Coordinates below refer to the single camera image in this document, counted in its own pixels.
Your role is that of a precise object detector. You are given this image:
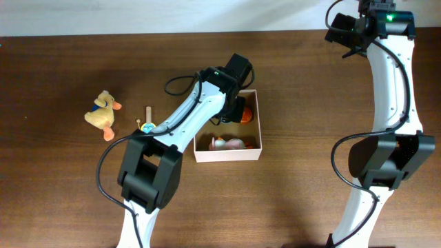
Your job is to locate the orange round disc toy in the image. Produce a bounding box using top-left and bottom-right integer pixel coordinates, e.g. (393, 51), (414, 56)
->
(240, 106), (253, 124)

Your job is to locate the white duck toy pink hat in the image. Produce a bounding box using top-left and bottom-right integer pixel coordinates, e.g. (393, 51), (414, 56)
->
(209, 136), (254, 151)

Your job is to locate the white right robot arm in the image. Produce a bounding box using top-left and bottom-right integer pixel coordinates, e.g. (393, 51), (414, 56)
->
(325, 8), (435, 247)

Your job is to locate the pink square wooden box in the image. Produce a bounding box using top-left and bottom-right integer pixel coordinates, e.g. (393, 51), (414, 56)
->
(193, 90), (263, 163)

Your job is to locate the yellow rattle drum toy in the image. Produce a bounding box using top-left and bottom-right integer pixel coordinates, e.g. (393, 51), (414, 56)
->
(136, 106), (156, 133)

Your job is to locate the yellow plush duck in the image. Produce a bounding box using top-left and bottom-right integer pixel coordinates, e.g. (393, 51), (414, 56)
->
(84, 90), (122, 141)

